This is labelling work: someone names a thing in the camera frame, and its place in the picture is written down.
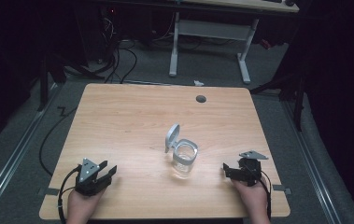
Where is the desk with white legs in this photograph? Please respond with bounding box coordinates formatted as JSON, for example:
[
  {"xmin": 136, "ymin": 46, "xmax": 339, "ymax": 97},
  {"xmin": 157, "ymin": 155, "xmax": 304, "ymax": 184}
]
[{"xmin": 167, "ymin": 0, "xmax": 301, "ymax": 85}]

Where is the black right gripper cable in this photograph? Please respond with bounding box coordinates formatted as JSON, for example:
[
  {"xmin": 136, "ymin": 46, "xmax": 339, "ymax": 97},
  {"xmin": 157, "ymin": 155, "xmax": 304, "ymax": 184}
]
[{"xmin": 259, "ymin": 169, "xmax": 273, "ymax": 220}]

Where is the person's right hand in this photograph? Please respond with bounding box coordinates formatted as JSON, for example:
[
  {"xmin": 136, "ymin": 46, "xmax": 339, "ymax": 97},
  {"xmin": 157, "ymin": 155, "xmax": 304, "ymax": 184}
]
[{"xmin": 230, "ymin": 175, "xmax": 272, "ymax": 224}]

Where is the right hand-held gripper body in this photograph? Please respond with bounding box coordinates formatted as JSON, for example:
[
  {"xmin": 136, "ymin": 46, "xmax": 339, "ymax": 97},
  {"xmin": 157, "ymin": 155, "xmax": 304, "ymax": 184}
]
[{"xmin": 237, "ymin": 150, "xmax": 270, "ymax": 188}]

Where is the bundle of black cables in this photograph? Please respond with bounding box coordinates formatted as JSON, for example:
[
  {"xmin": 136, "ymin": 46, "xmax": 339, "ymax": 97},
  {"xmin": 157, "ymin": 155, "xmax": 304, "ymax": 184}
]
[{"xmin": 85, "ymin": 12, "xmax": 139, "ymax": 85}]

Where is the grey tape strip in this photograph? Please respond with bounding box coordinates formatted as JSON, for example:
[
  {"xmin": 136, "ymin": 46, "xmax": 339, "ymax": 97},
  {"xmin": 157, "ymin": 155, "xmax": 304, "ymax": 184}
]
[
  {"xmin": 36, "ymin": 187, "xmax": 61, "ymax": 197},
  {"xmin": 272, "ymin": 183, "xmax": 293, "ymax": 196}
]

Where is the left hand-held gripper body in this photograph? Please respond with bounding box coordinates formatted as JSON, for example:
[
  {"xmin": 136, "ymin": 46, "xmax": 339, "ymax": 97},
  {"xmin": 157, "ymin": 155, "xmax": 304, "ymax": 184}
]
[{"xmin": 74, "ymin": 157, "xmax": 110, "ymax": 197}]

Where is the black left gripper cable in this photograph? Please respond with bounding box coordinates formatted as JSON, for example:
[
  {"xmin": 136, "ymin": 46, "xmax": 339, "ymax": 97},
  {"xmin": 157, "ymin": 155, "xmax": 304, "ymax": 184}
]
[{"xmin": 56, "ymin": 165, "xmax": 82, "ymax": 224}]

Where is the black metal stand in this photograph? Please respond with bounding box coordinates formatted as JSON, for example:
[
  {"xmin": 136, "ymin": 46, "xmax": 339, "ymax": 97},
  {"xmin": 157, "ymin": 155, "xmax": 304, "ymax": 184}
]
[
  {"xmin": 249, "ymin": 73, "xmax": 307, "ymax": 133},
  {"xmin": 35, "ymin": 52, "xmax": 106, "ymax": 113}
]

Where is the person's left hand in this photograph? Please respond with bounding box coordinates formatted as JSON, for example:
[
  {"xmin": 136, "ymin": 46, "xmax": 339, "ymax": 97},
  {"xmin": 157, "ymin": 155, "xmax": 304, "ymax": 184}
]
[{"xmin": 65, "ymin": 186, "xmax": 107, "ymax": 224}]

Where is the metal floor rail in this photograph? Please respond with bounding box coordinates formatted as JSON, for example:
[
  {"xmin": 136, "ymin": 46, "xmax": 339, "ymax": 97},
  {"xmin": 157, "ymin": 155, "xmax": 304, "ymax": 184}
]
[
  {"xmin": 281, "ymin": 99, "xmax": 343, "ymax": 224},
  {"xmin": 0, "ymin": 82, "xmax": 61, "ymax": 220}
]

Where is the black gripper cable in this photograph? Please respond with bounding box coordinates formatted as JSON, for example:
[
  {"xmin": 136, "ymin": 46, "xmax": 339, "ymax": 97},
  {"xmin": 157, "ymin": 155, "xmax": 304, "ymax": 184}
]
[
  {"xmin": 56, "ymin": 165, "xmax": 82, "ymax": 224},
  {"xmin": 259, "ymin": 169, "xmax": 273, "ymax": 220}
]

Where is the black floor cable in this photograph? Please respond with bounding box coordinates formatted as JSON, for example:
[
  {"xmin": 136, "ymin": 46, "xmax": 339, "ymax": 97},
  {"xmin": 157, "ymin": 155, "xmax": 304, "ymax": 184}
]
[{"xmin": 38, "ymin": 105, "xmax": 78, "ymax": 177}]

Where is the glass jar with grey lid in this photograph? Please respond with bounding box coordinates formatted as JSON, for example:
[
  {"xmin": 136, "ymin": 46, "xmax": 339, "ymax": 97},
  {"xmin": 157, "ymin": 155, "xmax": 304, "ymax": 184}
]
[{"xmin": 163, "ymin": 122, "xmax": 200, "ymax": 180}]

